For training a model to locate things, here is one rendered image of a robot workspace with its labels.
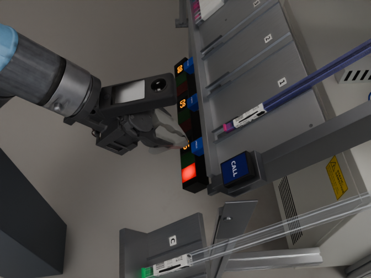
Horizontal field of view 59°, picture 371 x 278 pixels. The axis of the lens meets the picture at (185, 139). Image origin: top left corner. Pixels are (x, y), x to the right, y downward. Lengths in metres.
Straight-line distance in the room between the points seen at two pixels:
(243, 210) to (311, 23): 0.68
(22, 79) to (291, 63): 0.40
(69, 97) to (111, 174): 0.97
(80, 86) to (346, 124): 0.35
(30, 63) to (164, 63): 1.39
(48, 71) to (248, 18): 0.42
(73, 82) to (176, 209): 0.92
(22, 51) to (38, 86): 0.05
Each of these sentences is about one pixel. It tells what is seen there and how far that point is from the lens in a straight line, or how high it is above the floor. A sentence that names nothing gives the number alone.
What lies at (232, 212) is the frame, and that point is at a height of 0.72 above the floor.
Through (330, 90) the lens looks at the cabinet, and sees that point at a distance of 0.89.
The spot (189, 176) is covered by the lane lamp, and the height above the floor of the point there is 0.66.
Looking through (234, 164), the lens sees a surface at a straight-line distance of 0.49.
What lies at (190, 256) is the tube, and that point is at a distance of 0.44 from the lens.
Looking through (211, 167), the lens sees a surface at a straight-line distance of 0.55.
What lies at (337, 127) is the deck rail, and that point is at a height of 0.87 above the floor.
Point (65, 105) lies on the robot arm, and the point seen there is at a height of 0.87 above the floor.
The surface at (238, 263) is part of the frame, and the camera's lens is 0.93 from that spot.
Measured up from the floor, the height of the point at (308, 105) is 0.84.
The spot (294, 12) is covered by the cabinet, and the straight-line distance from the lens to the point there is 1.10.
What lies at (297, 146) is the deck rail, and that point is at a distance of 0.48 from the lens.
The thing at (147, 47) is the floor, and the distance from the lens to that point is 1.90.
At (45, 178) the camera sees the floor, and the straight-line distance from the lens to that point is 1.49.
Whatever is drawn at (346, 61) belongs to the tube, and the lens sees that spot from 0.51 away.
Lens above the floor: 1.21
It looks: 56 degrees down
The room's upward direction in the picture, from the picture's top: straight up
